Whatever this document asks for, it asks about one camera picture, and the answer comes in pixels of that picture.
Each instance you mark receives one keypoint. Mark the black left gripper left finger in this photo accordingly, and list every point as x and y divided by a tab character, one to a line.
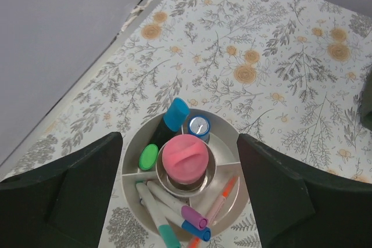
62	203

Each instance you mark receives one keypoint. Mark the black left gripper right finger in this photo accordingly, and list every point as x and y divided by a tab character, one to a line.
297	205

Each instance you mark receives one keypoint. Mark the pink capped white marker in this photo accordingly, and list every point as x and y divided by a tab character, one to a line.
185	211

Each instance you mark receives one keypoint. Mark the green capped black highlighter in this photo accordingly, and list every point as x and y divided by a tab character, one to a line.
148	157

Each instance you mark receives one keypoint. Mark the orange pen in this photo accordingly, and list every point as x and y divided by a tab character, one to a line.
225	195

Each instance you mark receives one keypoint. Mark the white divided round container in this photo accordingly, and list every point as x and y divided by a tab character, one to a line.
234	222

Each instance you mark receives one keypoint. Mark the blue capped white marker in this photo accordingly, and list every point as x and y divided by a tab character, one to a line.
178	220

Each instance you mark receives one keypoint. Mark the teal capped white marker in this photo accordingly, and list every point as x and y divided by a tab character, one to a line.
160	221

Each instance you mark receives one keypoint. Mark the pink transparent pencil case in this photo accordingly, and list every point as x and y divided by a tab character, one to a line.
185	158

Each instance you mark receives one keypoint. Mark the blue grey glue stick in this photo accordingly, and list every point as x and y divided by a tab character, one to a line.
199	126

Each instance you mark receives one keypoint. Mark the blue capped black highlighter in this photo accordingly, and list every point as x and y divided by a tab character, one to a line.
170	123

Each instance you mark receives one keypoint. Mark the olive green folded cloth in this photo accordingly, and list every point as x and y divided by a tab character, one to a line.
366	104

